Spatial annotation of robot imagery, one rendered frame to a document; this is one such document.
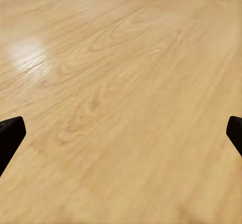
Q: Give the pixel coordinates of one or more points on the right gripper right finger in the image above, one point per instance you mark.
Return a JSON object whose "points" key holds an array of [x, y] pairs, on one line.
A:
{"points": [[234, 132]]}

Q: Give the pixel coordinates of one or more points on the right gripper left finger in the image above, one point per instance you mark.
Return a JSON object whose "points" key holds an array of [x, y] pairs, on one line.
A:
{"points": [[12, 132]]}

